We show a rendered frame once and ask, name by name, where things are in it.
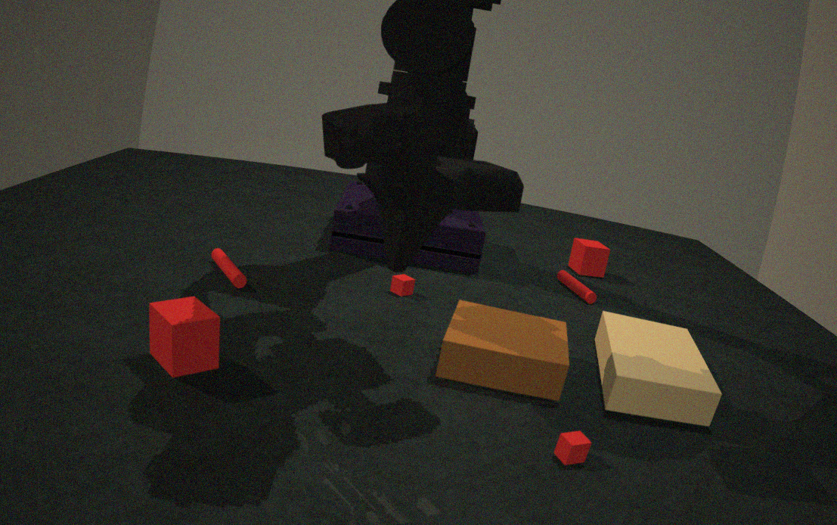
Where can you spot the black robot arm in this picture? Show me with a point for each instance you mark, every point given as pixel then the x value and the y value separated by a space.
pixel 427 37

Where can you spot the tan rectangular box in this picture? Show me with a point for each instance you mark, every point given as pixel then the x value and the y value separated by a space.
pixel 654 370

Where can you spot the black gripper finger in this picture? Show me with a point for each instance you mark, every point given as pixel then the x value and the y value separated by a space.
pixel 385 207
pixel 415 219

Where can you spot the orange rectangular block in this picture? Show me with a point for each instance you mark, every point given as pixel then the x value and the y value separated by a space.
pixel 505 350

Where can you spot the red cube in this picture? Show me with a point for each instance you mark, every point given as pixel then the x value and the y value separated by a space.
pixel 184 336
pixel 402 285
pixel 572 448
pixel 589 257

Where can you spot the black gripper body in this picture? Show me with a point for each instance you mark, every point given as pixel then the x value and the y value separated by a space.
pixel 446 177

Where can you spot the red cylinder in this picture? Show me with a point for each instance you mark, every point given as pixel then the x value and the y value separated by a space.
pixel 231 271
pixel 580 289

